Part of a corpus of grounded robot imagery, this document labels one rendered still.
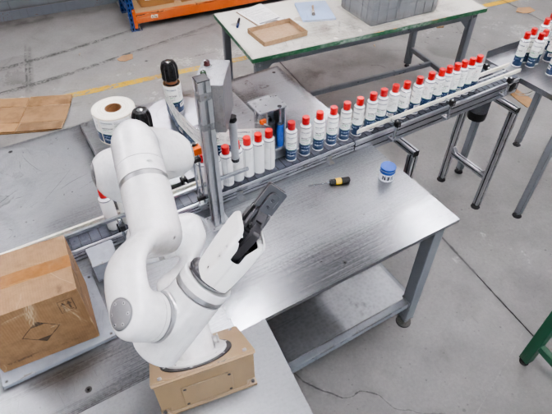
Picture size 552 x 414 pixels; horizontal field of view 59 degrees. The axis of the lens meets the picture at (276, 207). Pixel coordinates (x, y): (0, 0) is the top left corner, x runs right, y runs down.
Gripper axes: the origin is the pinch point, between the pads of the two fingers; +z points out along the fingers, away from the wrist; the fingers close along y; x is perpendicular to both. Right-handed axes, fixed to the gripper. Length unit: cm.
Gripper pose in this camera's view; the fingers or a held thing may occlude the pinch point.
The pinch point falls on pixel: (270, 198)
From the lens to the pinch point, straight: 71.8
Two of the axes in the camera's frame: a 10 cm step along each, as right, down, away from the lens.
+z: 6.0, -7.7, -2.1
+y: 1.3, 3.5, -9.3
